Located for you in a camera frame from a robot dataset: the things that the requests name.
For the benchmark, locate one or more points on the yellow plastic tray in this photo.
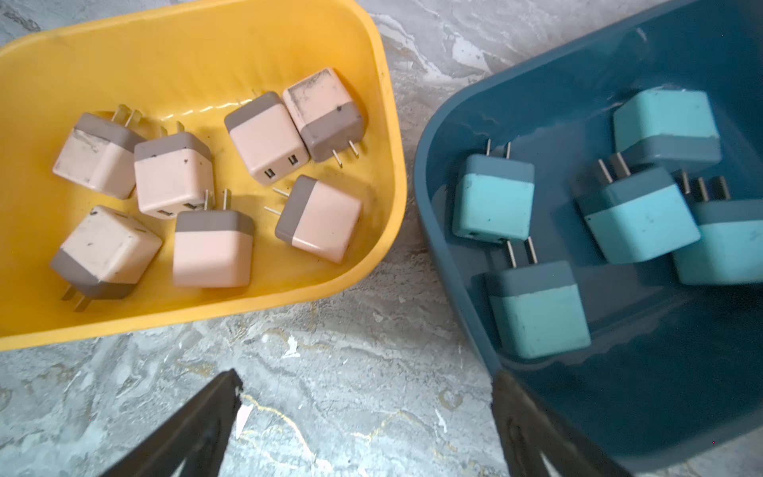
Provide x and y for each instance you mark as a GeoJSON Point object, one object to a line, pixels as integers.
{"type": "Point", "coordinates": [190, 63]}

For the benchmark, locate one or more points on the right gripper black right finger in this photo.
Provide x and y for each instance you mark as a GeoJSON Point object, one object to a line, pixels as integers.
{"type": "Point", "coordinates": [535, 438]}

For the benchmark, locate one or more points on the teal plug top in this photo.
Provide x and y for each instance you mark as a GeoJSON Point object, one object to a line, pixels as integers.
{"type": "Point", "coordinates": [537, 309]}

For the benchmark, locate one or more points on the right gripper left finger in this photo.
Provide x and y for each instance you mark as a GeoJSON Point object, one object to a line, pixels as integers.
{"type": "Point", "coordinates": [194, 440]}

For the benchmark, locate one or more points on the pink plug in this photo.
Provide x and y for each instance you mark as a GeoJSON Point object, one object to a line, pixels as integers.
{"type": "Point", "coordinates": [327, 118]}
{"type": "Point", "coordinates": [99, 153]}
{"type": "Point", "coordinates": [266, 139]}
{"type": "Point", "coordinates": [173, 174]}
{"type": "Point", "coordinates": [105, 256]}
{"type": "Point", "coordinates": [318, 218]}
{"type": "Point", "coordinates": [213, 248]}

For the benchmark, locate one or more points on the teal plug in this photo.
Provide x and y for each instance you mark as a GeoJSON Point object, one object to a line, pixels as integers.
{"type": "Point", "coordinates": [729, 251]}
{"type": "Point", "coordinates": [636, 216]}
{"type": "Point", "coordinates": [537, 309]}
{"type": "Point", "coordinates": [494, 198]}
{"type": "Point", "coordinates": [670, 128]}

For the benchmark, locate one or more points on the dark teal plastic tray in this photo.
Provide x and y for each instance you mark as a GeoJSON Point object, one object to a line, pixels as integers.
{"type": "Point", "coordinates": [672, 369]}

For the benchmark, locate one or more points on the pink plug bottom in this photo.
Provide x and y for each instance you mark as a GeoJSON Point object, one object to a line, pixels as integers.
{"type": "Point", "coordinates": [105, 256]}

